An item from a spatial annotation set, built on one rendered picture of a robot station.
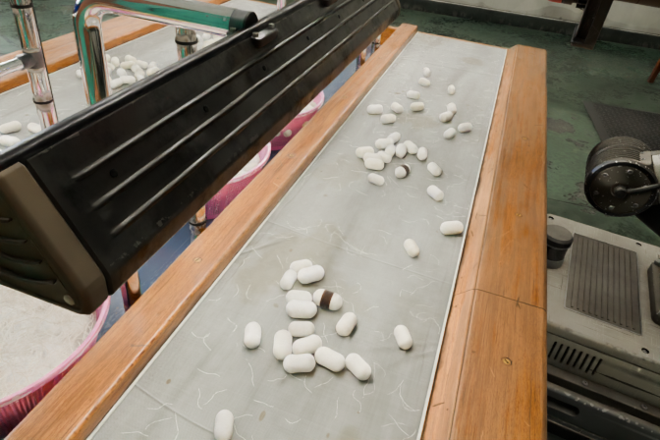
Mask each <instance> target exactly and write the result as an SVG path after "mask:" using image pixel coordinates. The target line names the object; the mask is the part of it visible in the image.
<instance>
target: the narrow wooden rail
mask: <svg viewBox="0 0 660 440"><path fill-rule="evenodd" d="M417 27H418V26H417V25H411V24H406V23H402V24H401V25H400V26H399V27H398V28H397V29H396V30H395V31H394V32H393V33H392V35H391V36H390V37H389V38H388V39H387V40H386V41H385V42H384V43H383V44H382V45H381V46H380V47H379V48H378V49H377V50H376V51H375V52H374V53H373V54H372V55H371V56H370V57H369V58H368V59H367V60H366V62H365V63H364V64H363V65H362V66H361V67H360V68H359V69H358V70H357V71H356V72H355V73H354V74H353V75H352V76H351V77H350V78H349V79H348V80H347V81H346V82H345V83H344V85H343V86H342V87H341V88H340V89H339V90H338V91H337V92H336V93H335V94H334V95H333V96H332V97H331V98H330V99H329V100H328V101H327V102H326V103H325V104H324V105H323V106H322V107H321V109H320V110H319V111H318V112H317V113H316V114H315V115H314V116H313V117H312V118H311V119H310V120H309V121H308V122H307V123H306V124H305V125H304V126H303V127H302V128H301V129H300V130H299V132H298V133H297V134H296V135H295V136H294V137H293V138H292V139H291V140H290V141H289V142H288V143H287V144H286V145H285V146H284V147H283V148H282V149H281V150H280V151H279V152H278V153H277V154H276V156H275V157H274V158H273V159H272V160H271V161H270V162H269V163H268V164H267V165H266V166H265V167H264V168H263V169H262V171H261V172H260V173H259V174H258V175H257V176H256V177H255V178H254V179H253V180H252V181H251V182H250V183H249V184H248V185H247V186H246V187H245V188H244V189H243V190H242V191H241V192H240V193H239V194H238V195H237V196H236V197H235V198H234V199H233V200H232V202H231V203H230V204H229V205H228V206H227V207H226V208H225V209H224V210H223V211H222V212H221V213H220V215H219V216H218V217H217V218H216V219H215V220H214V221H213V222H212V223H211V224H210V225H209V226H208V227H207V228H206V229H205V230H204V231H203V232H202V233H201V234H200V235H199V236H198V237H197V238H196V239H195V240H194V241H193V242H192V243H191V244H190V245H189V246H188V247H187V249H186V250H185V251H184V252H183V253H182V254H181V255H180V256H179V257H178V258H177V259H176V260H175V261H174V262H173V263H172V264H171V265H170V266H169V267H168V268H167V269H166V270H165V271H164V273H163V274H162V275H161V276H160V277H159V278H158V279H157V280H156V281H155V282H154V283H153V284H152V285H151V286H150V287H149V288H148V289H147V290H146V291H145V292H144V293H143V294H142V295H141V297H140V298H139V299H138V300H137V301H136V302H135V303H134V304H133V305H132V306H131V307H130V308H129V309H128V310H127V311H126V312H125V313H124V314H123V315H122V316H121V317H120V318H119V320H118V321H117V322H116V323H115V324H114V325H113V326H112V327H111V328H110V329H109V330H108V331H107V332H106V333H105V334H104V335H103V336H102V337H101V338H100V339H99V340H98V341H97V342H96V344H95V345H94V346H93V347H92V348H91V349H90V350H89V351H88V352H87V353H86V354H85V355H84V356H83V357H82V358H81V359H80V360H79V361H78V362H77V363H76V364H75V365H74V367H73V368H72V369H71V370H70V371H69V372H68V373H67V374H66V375H65V376H64V377H63V378H62V379H61V380H60V381H59V382H58V383H57V384H56V385H55V386H54V387H53V388H52V389H51V391H50V392H49V393H48V394H47V395H46V396H45V397H44V398H43V399H42V400H41V401H40V402H39V403H38V404H37V405H36V406H35V407H34V408H33V409H32V410H31V411H30V412H29V413H28V415H27V416H26V417H25V418H24V419H23V420H22V421H21V422H20V423H19V424H18V425H17V426H16V427H15V428H14V429H13V430H12V431H11V432H10V433H9V434H8V435H7V436H6V438H5V439H4V440H86V439H87V438H88V437H89V435H90V434H91V433H92V432H93V430H94V429H95V428H96V427H97V426H98V424H99V423H100V422H101V421H102V419H103V418H104V417H105V416H106V415H107V414H108V413H109V412H110V411H111V409H112V408H113V407H114V406H115V404H116V403H117V402H118V401H119V399H120V398H121V397H122V396H123V394H124V393H125V392H126V391H127V390H128V388H129V387H130V386H131V385H132V383H133V382H134V381H135V380H136V378H137V377H138V376H139V375H140V373H141V372H142V371H143V370H144V368H145V367H146V366H147V365H148V363H149V362H150V361H151V360H152V359H153V357H154V356H155V355H156V354H157V352H158V351H159V350H160V349H161V347H162V346H163V345H164V344H165V343H166V341H167V340H168V339H169V338H170V336H171V335H172V334H173V333H174V331H175V330H176V329H177V328H178V326H179V325H180V324H181V323H182V322H183V320H184V319H185V318H186V317H187V315H188V314H189V313H190V312H191V310H192V309H193V308H194V307H195V305H196V304H197V303H198V302H199V300H200V299H201V298H202V297H203V295H204V294H205V293H206V292H207V291H208V289H209V288H210V287H211V286H212V284H213V283H214V282H215V281H216V279H217V278H218V277H219V276H220V275H221V273H222V272H223V271H224V270H225V268H226V267H227V266H228V265H229V263H230V262H231V261H232V260H233V259H234V257H235V256H236V255H237V254H238V252H239V251H240V250H241V249H242V247H243V246H244V245H245V244H246V242H247V241H248V240H249V239H250V237H251V236H252V235H253V234H254V232H255V231H256V230H257V229H258V227H259V226H260V225H261V224H262V223H263V221H264V220H265V219H266V218H267V216H268V215H269V214H270V213H271V211H272V210H273V209H274V208H275V207H276V205H277V204H278V203H279V202H280V200H281V199H282V198H283V197H284V195H285V194H286V193H287V192H288V191H289V189H290V188H291V187H292V186H293V184H294V183H295V182H296V181H297V179H298V178H299V177H300V176H301V175H302V173H303V172H304V171H305V169H306V168H307V167H308V166H309V164H310V163H311V162H312V161H313V159H314V158H315V157H316V156H317V155H318V153H319V152H320V151H321V150H322V148H323V147H324V146H325V145H326V143H327V142H328V141H329V140H330V139H331V137H332V136H333V135H335V133H336V132H337V131H338V130H339V128H340V127H341V126H342V125H343V124H344V122H345V121H346V120H347V119H348V117H349V116H350V115H351V114H352V112H353V111H354V110H355V109H356V108H357V106H358V105H359V104H360V102H361V101H362V100H363V99H364V97H365V96H366V95H367V94H368V93H369V91H370V90H371V89H372V88H373V86H374V85H375V84H376V83H377V81H378V80H379V79H380V78H381V76H382V75H383V74H384V73H385V72H386V70H387V69H388V68H389V67H390V65H391V64H392V63H393V62H394V60H395V59H396V58H397V57H398V56H399V54H400V53H401V52H402V51H403V49H404V48H405V47H406V46H407V44H408V43H409V42H410V41H411V40H412V38H413V37H414V36H415V34H416V33H417Z"/></svg>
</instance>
